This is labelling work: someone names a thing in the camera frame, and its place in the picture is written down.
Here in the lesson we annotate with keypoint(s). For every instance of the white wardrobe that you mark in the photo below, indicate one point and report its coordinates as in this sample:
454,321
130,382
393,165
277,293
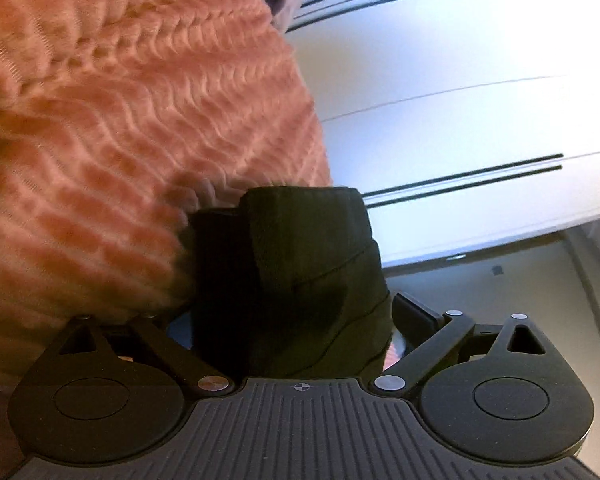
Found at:
455,75

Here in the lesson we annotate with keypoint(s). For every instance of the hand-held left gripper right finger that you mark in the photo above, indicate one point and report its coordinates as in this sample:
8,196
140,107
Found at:
414,316

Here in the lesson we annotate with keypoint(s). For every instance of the pink ribbed blanket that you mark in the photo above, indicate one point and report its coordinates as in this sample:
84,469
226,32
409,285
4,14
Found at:
130,110

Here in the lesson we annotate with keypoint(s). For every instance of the black pants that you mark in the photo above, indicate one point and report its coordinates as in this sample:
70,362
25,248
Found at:
300,280

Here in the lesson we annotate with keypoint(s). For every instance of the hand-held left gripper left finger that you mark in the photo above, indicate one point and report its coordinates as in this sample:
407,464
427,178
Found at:
166,346

